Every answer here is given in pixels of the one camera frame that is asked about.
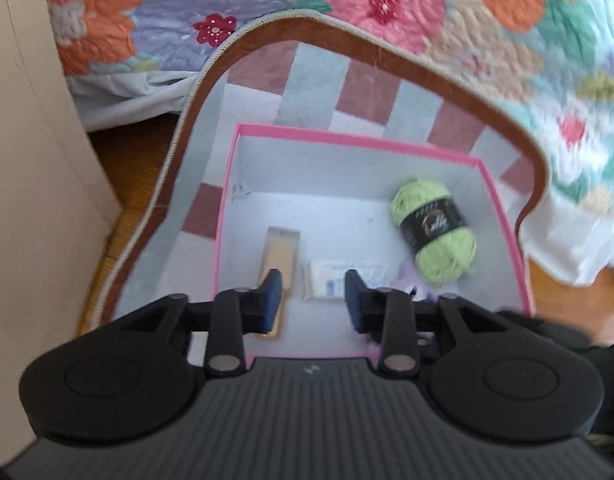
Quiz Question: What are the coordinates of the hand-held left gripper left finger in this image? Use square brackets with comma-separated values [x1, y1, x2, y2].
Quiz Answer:
[118, 269, 284, 377]

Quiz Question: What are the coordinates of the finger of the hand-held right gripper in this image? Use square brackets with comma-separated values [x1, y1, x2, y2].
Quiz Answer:
[496, 310, 594, 352]

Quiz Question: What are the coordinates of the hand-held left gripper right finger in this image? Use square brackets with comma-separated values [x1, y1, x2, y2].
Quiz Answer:
[344, 269, 524, 377]

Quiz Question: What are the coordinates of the small white tissue packet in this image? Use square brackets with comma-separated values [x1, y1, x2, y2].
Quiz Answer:
[302, 259, 389, 304]

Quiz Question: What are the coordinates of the foundation bottle with gold cap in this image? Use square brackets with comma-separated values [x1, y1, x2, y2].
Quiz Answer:
[257, 226, 302, 342]

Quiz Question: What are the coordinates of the purple plush toy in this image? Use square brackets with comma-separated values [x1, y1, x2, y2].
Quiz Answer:
[394, 262, 429, 302]

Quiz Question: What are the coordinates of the pink cardboard box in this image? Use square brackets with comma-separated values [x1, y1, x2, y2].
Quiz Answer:
[212, 122, 536, 362]

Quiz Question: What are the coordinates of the green yarn ball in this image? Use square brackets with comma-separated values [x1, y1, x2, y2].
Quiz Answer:
[390, 177, 479, 289]

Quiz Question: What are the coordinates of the checkered rug with brown border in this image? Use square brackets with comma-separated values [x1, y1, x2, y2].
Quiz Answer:
[89, 10, 553, 337]

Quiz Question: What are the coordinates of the beige cabinet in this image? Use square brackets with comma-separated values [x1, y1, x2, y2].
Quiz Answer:
[0, 0, 124, 467]

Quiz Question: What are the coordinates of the floral quilt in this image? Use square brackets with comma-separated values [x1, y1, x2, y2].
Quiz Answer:
[43, 0, 614, 289]

